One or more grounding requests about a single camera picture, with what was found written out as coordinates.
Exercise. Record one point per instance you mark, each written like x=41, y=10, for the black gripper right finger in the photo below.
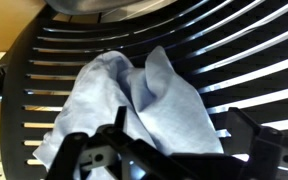
x=274, y=153

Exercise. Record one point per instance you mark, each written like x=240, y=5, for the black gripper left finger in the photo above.
x=94, y=150

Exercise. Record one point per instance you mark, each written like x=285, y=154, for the light blue shirt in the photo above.
x=170, y=110

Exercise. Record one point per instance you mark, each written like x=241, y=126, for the dark slatted office chair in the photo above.
x=17, y=93

